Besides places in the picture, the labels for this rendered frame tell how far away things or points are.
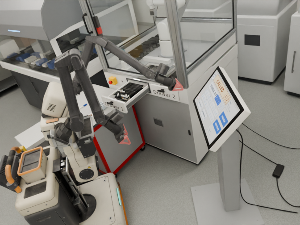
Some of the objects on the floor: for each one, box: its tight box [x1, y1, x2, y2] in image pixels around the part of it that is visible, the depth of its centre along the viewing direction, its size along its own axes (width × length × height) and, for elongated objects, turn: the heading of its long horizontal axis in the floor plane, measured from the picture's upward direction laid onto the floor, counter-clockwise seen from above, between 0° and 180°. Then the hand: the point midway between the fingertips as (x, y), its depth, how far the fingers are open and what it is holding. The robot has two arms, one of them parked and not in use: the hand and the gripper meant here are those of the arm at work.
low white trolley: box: [76, 84, 146, 178], centre depth 277 cm, size 58×62×76 cm
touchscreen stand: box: [191, 127, 265, 225], centre depth 190 cm, size 50×45×102 cm
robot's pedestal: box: [15, 121, 63, 156], centre depth 254 cm, size 30×30×76 cm
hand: (181, 88), depth 175 cm, fingers open, 3 cm apart
